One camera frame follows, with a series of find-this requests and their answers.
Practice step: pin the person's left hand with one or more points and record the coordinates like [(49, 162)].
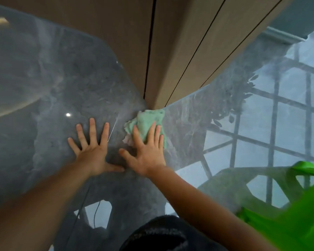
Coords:
[(93, 158)]

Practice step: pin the person's right hand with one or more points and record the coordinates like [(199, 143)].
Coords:
[(147, 159)]

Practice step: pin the person's left middle finger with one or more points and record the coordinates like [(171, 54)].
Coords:
[(93, 132)]

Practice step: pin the person's left thumb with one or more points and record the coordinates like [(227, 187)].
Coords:
[(114, 168)]

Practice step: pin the person's right middle finger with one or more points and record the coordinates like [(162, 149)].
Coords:
[(151, 133)]

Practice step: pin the person's right little finger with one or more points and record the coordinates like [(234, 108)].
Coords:
[(161, 142)]

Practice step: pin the person's left little finger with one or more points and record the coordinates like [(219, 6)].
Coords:
[(73, 146)]

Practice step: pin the person's right thumb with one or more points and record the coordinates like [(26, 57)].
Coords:
[(127, 156)]

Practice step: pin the green cleaning cloth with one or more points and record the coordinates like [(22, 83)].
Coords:
[(145, 121)]

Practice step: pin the person's right forearm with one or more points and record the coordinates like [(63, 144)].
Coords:
[(206, 211)]

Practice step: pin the person's left forearm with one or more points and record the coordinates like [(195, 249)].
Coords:
[(34, 214)]

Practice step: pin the person's dark clothing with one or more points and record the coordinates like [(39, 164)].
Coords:
[(167, 235)]

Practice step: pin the wooden panelled cabinet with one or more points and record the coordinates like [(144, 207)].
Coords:
[(170, 39)]

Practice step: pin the bright green bag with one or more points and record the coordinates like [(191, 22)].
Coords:
[(295, 222)]

